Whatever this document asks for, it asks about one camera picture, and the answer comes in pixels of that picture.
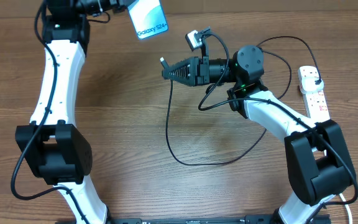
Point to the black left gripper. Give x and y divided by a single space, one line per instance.
119 5

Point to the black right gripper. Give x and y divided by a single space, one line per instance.
196 67

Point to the Samsung Galaxy smartphone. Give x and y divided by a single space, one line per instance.
148 18

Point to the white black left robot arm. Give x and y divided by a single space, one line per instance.
51 144

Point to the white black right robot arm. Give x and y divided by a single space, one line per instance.
319 166

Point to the white charger plug adapter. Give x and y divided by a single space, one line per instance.
311 85

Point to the white power strip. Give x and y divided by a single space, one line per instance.
315 103

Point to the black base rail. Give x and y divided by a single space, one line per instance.
248 219

